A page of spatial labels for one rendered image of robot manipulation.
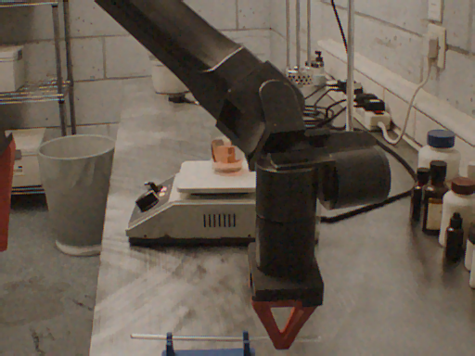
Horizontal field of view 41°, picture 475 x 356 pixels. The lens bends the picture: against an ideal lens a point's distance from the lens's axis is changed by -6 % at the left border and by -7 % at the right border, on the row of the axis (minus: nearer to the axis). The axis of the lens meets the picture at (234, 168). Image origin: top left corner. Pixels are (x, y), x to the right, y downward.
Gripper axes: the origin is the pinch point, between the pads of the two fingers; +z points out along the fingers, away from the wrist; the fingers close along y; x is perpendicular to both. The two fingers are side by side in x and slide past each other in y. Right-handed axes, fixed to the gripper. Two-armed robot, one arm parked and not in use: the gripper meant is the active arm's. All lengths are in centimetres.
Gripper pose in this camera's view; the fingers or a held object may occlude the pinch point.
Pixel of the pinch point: (281, 339)
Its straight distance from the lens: 70.4
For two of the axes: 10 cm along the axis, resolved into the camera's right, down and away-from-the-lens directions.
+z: 0.1, 9.4, 3.3
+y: -0.4, -3.3, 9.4
